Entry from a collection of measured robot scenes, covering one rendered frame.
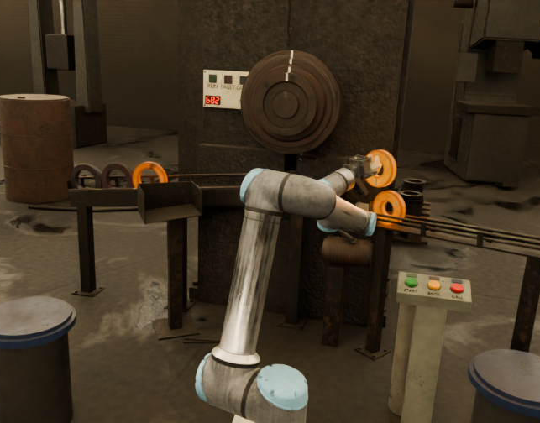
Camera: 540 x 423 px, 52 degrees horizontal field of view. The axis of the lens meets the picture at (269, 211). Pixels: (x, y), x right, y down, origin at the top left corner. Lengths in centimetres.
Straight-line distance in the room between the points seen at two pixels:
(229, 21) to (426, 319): 167
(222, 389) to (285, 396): 21
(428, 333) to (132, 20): 835
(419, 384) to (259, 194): 93
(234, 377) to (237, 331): 13
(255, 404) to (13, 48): 974
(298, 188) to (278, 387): 56
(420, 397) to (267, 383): 69
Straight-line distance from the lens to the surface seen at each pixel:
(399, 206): 241
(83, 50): 779
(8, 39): 1098
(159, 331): 281
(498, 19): 662
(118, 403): 235
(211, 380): 173
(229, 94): 280
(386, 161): 231
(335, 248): 252
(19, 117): 503
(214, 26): 284
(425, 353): 204
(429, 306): 196
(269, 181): 161
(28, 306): 217
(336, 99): 255
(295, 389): 164
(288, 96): 249
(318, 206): 160
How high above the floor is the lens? 134
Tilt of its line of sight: 16 degrees down
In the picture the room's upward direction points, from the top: 3 degrees clockwise
